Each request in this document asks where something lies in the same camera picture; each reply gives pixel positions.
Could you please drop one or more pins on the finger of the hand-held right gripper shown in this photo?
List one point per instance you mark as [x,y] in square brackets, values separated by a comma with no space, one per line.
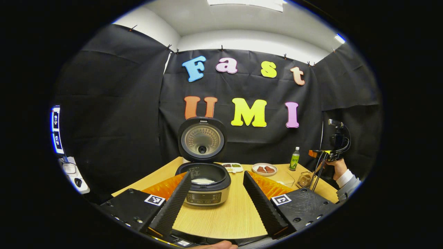
[315,153]

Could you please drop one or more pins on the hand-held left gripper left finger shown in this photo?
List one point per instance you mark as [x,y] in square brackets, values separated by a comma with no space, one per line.
[174,204]

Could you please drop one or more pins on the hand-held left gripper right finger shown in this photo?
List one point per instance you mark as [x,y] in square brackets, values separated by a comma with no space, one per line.
[263,207]

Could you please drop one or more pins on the small white rice portion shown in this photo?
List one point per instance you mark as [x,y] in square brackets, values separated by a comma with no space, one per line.
[203,181]

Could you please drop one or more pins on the black silver rice cooker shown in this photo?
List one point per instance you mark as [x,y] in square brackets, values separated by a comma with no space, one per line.
[204,138]

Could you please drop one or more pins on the green tea bottle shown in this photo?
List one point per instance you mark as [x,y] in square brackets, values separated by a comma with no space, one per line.
[294,160]

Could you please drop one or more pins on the brown meat piece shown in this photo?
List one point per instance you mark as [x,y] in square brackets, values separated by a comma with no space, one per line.
[261,169]
[270,169]

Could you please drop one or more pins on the black box with white label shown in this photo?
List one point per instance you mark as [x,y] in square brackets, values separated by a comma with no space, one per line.
[183,242]

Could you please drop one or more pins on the white round plate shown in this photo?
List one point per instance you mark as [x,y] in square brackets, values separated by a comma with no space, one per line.
[264,164]

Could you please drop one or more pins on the small divided white dish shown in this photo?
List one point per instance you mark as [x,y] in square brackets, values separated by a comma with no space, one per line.
[232,167]

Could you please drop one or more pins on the white side desk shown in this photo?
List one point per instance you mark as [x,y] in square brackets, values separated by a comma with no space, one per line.
[83,188]

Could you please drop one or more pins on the black computer mouse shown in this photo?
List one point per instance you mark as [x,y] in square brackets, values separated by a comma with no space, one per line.
[78,182]

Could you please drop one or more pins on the small ceiling light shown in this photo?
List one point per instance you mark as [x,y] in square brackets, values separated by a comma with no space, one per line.
[340,38]

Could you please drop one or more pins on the black backdrop cloth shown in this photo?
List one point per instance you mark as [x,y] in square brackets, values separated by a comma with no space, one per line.
[121,114]

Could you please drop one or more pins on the white flat desk device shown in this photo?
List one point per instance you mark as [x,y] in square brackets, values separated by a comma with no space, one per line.
[69,168]

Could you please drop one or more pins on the computer monitor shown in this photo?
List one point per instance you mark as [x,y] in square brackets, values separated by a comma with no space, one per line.
[57,129]

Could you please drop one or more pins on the large ceiling light panel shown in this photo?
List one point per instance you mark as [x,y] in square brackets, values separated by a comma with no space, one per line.
[247,4]

